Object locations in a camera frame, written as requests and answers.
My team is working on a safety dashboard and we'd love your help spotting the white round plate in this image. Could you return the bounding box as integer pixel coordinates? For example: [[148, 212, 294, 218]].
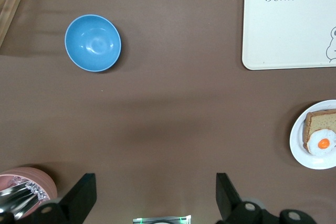
[[289, 99, 336, 170]]

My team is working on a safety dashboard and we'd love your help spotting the brown bread slice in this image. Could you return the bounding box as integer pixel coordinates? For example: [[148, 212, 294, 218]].
[[301, 108, 336, 152]]

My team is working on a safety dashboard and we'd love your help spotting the wooden cup rack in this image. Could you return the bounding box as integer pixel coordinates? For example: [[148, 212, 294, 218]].
[[0, 0, 34, 49]]

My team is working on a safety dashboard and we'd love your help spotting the pink bowl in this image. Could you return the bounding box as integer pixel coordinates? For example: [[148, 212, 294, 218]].
[[0, 166, 58, 221]]

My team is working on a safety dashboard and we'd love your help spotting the shiny metal spoon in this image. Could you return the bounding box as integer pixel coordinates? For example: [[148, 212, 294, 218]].
[[0, 184, 40, 220]]

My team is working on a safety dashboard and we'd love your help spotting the blue bowl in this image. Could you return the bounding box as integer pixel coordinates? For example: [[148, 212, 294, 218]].
[[64, 14, 122, 73]]

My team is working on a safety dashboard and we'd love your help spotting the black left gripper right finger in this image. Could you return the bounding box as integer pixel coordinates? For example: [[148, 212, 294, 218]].
[[215, 173, 266, 224]]

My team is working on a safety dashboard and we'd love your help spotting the crinkled silver foil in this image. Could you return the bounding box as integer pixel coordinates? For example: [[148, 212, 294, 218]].
[[8, 176, 47, 201]]

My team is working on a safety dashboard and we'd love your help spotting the fried egg toy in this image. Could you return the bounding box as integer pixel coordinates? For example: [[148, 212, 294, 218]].
[[307, 128, 336, 157]]

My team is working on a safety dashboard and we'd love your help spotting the cream bear print tray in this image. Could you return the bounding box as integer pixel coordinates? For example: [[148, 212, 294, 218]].
[[241, 0, 336, 71]]

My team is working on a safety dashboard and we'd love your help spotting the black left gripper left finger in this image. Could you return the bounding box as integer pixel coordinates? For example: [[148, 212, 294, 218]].
[[26, 173, 97, 224]]

